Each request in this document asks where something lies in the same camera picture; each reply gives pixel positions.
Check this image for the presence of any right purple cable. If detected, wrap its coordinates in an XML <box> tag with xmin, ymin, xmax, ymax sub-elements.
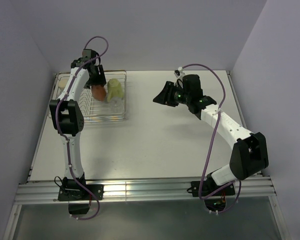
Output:
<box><xmin>182</xmin><ymin>63</ymin><xmax>242</xmax><ymax>213</ymax></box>

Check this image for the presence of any large clear glass cup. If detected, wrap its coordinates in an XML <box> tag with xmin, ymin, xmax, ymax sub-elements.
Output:
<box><xmin>109</xmin><ymin>97</ymin><xmax>124</xmax><ymax>114</ymax></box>

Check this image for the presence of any wire dish rack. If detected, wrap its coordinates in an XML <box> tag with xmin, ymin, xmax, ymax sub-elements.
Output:
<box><xmin>48</xmin><ymin>70</ymin><xmax>128</xmax><ymax>125</ymax></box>

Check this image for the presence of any pale yellow ceramic mug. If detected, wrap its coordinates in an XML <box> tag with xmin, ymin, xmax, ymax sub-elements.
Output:
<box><xmin>107</xmin><ymin>78</ymin><xmax>124</xmax><ymax>102</ymax></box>

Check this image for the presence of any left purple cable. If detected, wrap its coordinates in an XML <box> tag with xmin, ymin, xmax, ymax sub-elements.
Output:
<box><xmin>54</xmin><ymin>36</ymin><xmax>109</xmax><ymax>221</ymax></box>

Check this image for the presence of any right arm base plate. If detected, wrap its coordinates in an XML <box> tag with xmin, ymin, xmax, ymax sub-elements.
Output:
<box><xmin>186</xmin><ymin>180</ymin><xmax>236</xmax><ymax>198</ymax></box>

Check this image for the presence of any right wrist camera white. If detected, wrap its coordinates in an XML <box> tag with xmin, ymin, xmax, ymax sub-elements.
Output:
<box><xmin>174</xmin><ymin>66</ymin><xmax>186</xmax><ymax>81</ymax></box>

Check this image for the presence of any aluminium rail frame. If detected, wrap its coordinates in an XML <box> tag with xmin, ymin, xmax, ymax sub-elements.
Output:
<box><xmin>13</xmin><ymin>174</ymin><xmax>277</xmax><ymax>205</ymax></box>

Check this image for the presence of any orange ceramic mug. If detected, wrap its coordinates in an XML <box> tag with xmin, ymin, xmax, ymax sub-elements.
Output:
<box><xmin>90</xmin><ymin>85</ymin><xmax>107</xmax><ymax>102</ymax></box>

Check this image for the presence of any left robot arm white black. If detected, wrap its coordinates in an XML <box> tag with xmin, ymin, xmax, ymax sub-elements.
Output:
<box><xmin>49</xmin><ymin>48</ymin><xmax>106</xmax><ymax>201</ymax></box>

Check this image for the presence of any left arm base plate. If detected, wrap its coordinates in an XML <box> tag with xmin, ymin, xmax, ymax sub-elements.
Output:
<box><xmin>57</xmin><ymin>184</ymin><xmax>104</xmax><ymax>202</ymax></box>

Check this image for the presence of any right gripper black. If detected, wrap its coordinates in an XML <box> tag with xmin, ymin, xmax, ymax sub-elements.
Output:
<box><xmin>152</xmin><ymin>81</ymin><xmax>191</xmax><ymax>108</ymax></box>

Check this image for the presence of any purple cable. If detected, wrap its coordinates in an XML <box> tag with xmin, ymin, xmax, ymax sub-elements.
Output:
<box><xmin>182</xmin><ymin>63</ymin><xmax>242</xmax><ymax>213</ymax></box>
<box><xmin>54</xmin><ymin>36</ymin><xmax>109</xmax><ymax>221</ymax></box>

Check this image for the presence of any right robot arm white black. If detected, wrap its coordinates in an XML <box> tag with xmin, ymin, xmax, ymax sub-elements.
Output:
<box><xmin>153</xmin><ymin>74</ymin><xmax>269</xmax><ymax>197</ymax></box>

